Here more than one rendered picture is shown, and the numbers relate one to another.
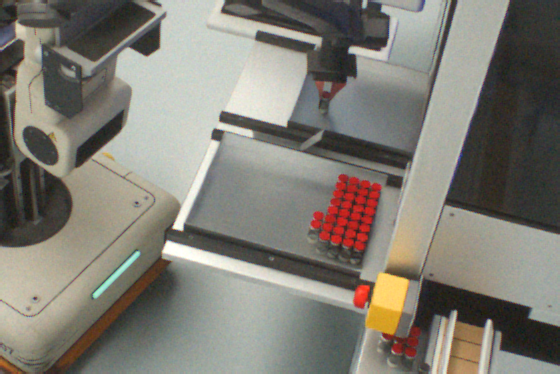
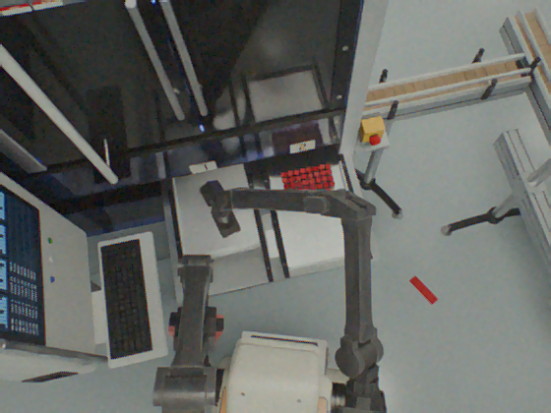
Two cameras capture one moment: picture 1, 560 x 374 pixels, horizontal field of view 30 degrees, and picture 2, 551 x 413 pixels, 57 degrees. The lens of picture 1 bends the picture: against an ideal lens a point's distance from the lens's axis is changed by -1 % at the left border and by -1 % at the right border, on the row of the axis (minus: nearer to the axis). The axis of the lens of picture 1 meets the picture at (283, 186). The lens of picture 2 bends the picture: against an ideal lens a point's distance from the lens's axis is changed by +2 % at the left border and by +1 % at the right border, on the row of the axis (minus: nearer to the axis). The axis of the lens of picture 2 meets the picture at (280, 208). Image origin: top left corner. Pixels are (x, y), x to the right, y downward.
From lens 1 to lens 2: 171 cm
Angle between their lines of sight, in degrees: 51
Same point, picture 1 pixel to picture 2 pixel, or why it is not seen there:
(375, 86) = (193, 215)
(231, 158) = (297, 259)
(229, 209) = (333, 241)
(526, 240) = not seen: hidden behind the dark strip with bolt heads
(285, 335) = not seen: hidden behind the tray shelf
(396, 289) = (370, 122)
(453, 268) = not seen: hidden behind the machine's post
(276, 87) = (225, 265)
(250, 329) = (252, 301)
